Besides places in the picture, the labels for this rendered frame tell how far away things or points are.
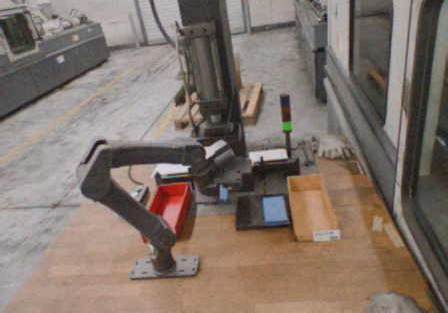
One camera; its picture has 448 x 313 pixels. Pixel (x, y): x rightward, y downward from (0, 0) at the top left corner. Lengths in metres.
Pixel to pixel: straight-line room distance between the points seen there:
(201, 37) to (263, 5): 9.26
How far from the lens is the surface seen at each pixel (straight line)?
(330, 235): 1.06
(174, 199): 1.31
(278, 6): 10.31
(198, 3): 1.15
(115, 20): 11.42
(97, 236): 1.29
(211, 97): 1.12
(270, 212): 1.13
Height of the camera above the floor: 1.63
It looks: 27 degrees down
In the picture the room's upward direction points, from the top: 10 degrees counter-clockwise
